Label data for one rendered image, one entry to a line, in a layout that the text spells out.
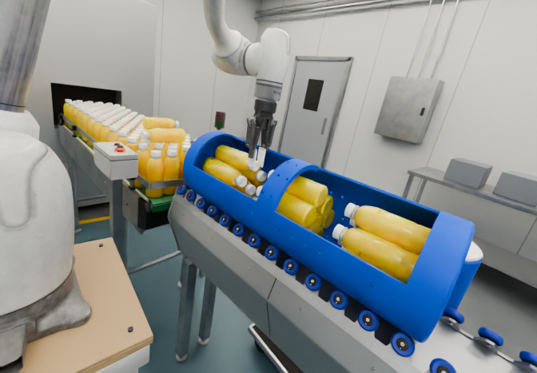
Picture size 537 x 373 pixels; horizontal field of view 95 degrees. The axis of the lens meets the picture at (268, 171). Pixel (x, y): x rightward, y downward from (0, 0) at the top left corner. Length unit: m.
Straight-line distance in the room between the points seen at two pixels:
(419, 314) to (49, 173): 0.65
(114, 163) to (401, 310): 1.00
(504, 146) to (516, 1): 1.53
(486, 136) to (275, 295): 3.42
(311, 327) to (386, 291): 0.25
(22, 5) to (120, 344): 0.55
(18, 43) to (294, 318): 0.82
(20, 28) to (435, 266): 0.82
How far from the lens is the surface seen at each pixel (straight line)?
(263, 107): 0.82
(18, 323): 0.51
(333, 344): 0.75
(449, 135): 3.92
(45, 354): 0.52
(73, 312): 0.54
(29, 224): 0.44
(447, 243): 0.59
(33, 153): 0.44
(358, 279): 0.61
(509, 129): 3.86
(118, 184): 1.22
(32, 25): 0.62
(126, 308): 0.55
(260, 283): 0.83
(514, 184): 3.13
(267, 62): 0.81
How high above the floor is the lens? 1.41
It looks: 17 degrees down
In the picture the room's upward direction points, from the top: 10 degrees clockwise
